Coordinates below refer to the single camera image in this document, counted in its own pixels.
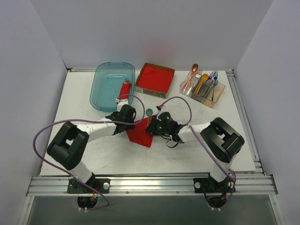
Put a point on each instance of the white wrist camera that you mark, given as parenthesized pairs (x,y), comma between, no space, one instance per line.
(121,103)
(161,108)

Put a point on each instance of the rolled red napkin bundle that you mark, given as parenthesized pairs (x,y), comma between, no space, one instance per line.
(125,90)

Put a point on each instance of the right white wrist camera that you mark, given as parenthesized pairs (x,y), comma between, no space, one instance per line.
(161,108)

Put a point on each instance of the aluminium frame rail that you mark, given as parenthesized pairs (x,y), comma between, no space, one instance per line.
(160,169)

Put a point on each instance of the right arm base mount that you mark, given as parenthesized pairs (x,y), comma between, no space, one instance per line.
(208,185)

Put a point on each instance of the cardboard napkin box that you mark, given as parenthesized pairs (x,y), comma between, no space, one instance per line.
(149,92)

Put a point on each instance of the red paper napkin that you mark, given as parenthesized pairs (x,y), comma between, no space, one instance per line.
(139,135)

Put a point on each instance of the yellow plastic spoon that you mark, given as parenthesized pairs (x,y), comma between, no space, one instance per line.
(203,79)

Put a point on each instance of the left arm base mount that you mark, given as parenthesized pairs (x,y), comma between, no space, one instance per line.
(101,185)

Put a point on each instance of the teal plastic spoon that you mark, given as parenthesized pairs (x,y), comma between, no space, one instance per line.
(149,113)

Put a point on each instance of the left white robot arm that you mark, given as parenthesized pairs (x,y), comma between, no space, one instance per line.
(68,146)

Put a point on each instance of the blue plastic fork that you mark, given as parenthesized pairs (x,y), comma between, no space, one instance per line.
(213,89)

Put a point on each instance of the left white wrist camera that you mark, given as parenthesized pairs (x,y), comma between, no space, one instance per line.
(121,103)

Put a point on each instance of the clear utensil organizer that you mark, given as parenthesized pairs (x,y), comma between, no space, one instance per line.
(205,93)

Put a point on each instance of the silver fork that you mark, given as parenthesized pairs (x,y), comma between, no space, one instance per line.
(198,74)

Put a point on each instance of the copper metallic spoon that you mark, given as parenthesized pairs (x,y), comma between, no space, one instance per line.
(193,72)

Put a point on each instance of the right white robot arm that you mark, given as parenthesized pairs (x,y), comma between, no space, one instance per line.
(218,138)

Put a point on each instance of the red napkin stack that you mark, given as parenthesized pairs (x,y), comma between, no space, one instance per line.
(155,78)

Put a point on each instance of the teal plastic basin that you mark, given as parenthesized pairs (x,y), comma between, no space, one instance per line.
(107,83)

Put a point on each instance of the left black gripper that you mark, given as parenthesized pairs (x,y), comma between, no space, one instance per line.
(128,110)

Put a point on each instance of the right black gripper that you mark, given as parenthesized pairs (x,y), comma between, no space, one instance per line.
(153,128)

